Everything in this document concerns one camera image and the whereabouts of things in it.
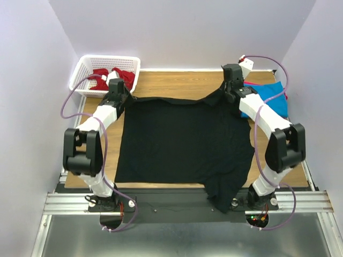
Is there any black t-shirt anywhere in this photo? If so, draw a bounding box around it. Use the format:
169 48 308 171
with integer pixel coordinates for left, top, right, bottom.
115 87 254 213

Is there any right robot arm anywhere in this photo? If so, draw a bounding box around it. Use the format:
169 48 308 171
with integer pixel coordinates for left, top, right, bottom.
222 63 306 209

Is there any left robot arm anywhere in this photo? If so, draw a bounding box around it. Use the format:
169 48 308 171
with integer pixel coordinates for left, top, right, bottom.
63 78 137 211

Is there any red t-shirt in basket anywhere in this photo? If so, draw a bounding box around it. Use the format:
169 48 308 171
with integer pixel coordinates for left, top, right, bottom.
88 67 136 92

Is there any white plastic laundry basket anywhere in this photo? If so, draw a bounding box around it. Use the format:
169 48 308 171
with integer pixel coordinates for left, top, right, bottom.
69 55 141 98

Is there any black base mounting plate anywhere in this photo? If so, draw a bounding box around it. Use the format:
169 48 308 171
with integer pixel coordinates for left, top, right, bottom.
55 187 282 224

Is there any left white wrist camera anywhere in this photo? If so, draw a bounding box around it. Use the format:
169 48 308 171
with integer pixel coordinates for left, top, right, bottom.
100 73 119 86

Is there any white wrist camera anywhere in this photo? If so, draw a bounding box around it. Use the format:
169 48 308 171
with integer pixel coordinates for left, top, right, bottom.
238 55 254 79
100 73 119 86

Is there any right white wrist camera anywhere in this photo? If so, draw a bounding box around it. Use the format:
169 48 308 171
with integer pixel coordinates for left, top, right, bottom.
238 55 254 79

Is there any aluminium extrusion rail frame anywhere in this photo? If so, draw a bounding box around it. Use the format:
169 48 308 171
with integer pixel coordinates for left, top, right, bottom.
31 96 92 257

